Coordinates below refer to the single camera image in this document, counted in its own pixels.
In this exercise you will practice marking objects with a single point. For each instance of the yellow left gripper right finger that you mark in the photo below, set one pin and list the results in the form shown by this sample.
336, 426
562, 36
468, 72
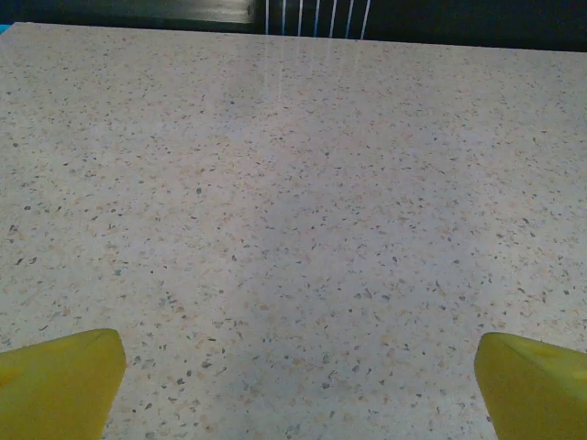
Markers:
536, 394

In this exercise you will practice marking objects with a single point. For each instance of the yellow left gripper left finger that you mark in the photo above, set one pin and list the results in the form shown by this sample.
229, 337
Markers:
55, 389

